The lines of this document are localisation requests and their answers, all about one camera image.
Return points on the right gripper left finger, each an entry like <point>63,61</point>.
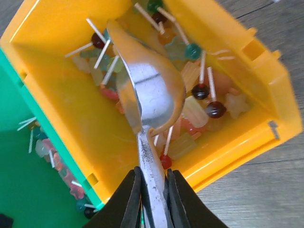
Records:
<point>123,210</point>

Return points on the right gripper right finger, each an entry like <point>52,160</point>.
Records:
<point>186,208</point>

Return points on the green candy bin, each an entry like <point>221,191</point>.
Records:
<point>32,193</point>

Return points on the orange candy bin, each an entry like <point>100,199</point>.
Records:
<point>94,139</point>

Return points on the metal scoop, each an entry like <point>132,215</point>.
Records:
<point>152,95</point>

